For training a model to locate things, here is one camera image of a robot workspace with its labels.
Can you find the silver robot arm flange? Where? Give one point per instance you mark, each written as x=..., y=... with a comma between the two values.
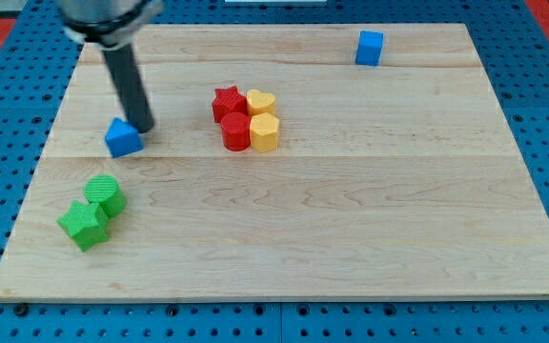
x=108, y=24

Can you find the red star block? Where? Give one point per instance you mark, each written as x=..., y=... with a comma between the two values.
x=226, y=101

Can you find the blue cube block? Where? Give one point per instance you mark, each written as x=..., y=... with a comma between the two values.
x=369, y=47

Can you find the green star block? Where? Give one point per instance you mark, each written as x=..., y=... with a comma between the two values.
x=85, y=224

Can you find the yellow hexagon block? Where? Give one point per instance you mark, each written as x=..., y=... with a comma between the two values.
x=264, y=132

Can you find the red cylinder block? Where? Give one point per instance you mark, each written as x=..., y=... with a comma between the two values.
x=235, y=127

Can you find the yellow heart block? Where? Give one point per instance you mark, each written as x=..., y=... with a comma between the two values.
x=260, y=102

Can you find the blue triangular prism block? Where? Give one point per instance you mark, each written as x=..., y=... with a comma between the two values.
x=122, y=138

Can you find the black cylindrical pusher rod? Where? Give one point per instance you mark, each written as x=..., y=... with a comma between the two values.
x=129, y=87

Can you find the green cylinder block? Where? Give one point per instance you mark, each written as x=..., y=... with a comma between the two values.
x=104, y=190

